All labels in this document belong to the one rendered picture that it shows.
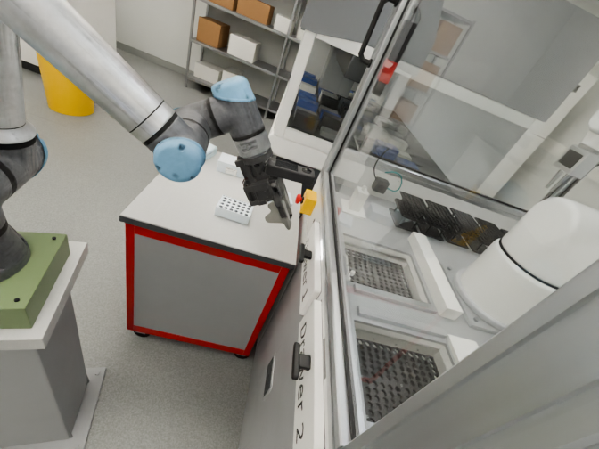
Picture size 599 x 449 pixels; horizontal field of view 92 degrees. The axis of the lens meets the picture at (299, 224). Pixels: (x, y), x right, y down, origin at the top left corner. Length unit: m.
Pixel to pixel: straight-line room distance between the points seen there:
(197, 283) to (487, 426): 1.02
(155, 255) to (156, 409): 0.67
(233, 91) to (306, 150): 0.96
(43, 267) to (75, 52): 0.48
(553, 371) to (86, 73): 0.57
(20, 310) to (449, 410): 0.72
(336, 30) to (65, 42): 1.07
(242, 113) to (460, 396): 0.55
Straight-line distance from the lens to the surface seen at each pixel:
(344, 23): 1.42
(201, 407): 1.52
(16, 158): 0.81
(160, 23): 5.46
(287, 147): 1.53
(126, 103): 0.51
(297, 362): 0.62
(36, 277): 0.82
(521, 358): 0.28
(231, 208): 1.08
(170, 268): 1.16
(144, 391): 1.54
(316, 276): 0.75
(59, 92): 3.37
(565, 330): 0.26
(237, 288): 1.14
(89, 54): 0.52
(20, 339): 0.82
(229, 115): 0.62
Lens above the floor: 1.43
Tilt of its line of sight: 35 degrees down
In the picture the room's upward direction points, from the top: 24 degrees clockwise
